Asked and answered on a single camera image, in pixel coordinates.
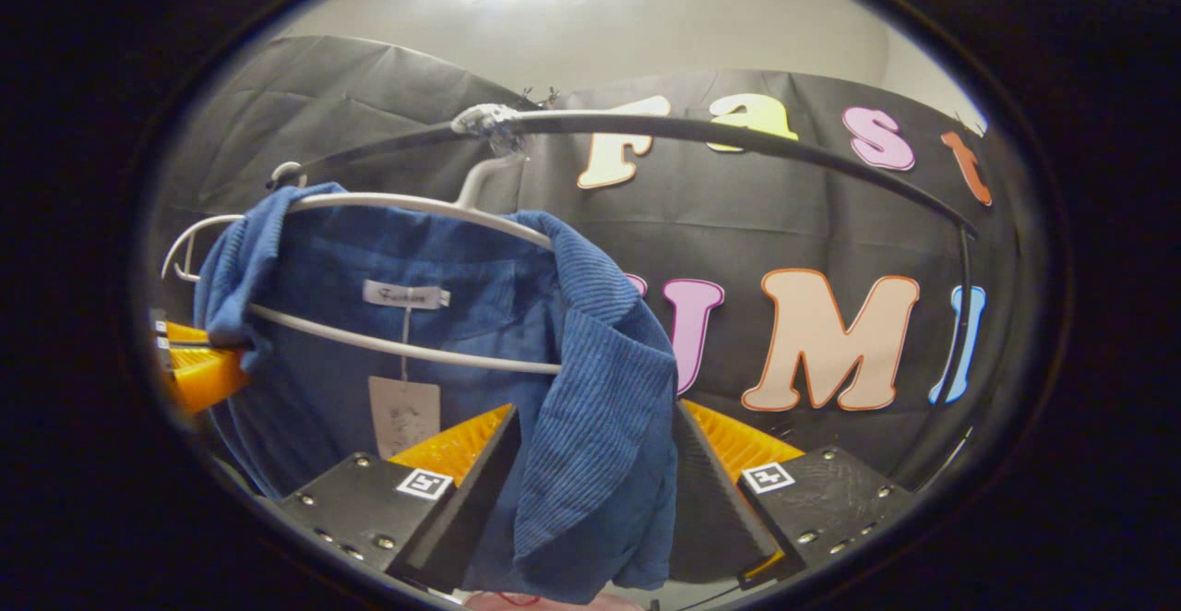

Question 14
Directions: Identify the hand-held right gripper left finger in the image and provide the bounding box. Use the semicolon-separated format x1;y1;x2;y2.
277;403;520;593

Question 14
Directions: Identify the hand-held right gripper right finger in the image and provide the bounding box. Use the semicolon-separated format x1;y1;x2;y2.
672;399;914;589

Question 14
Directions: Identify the blue corduroy jacket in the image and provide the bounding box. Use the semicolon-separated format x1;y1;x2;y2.
192;182;679;605

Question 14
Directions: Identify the pink laundry hamper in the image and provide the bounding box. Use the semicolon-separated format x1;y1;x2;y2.
461;590;647;611

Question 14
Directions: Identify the white plastic hanger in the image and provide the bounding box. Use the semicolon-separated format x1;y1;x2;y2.
161;161;305;284

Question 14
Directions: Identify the white hanger with taped hook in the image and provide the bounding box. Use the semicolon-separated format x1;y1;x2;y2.
245;103;566;377

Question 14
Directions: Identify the black clothes rack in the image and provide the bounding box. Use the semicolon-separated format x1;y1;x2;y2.
268;108;981;464

